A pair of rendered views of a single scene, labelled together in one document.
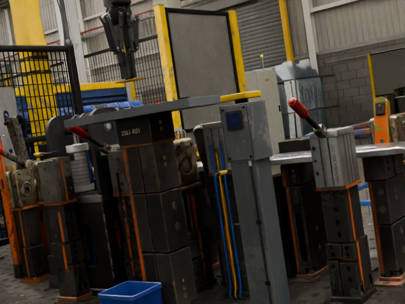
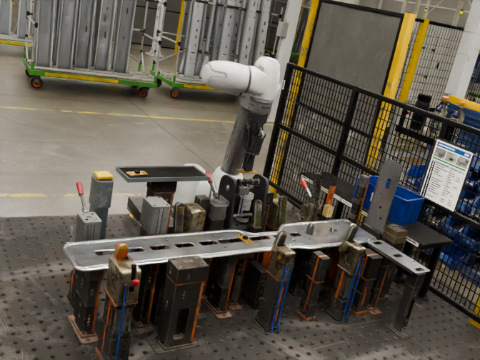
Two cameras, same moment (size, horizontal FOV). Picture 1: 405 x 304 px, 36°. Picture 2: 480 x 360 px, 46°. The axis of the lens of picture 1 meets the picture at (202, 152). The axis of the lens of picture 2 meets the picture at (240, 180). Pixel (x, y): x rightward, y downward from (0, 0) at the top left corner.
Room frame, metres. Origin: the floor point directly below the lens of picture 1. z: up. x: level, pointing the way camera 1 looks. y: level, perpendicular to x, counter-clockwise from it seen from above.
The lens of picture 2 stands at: (2.33, -1.93, 1.94)
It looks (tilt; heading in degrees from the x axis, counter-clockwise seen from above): 18 degrees down; 107
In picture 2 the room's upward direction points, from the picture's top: 12 degrees clockwise
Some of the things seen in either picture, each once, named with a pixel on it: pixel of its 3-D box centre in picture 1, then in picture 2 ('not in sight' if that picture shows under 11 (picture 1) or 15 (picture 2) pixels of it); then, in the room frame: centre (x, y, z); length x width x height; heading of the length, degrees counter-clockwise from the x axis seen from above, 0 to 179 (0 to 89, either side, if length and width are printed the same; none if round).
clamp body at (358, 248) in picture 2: not in sight; (344, 281); (2.19, 0.30, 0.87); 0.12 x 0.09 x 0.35; 143
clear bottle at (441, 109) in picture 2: not in sight; (439, 116); (2.37, 1.05, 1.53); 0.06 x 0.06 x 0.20
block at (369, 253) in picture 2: not in sight; (362, 281); (2.25, 0.42, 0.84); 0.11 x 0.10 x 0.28; 143
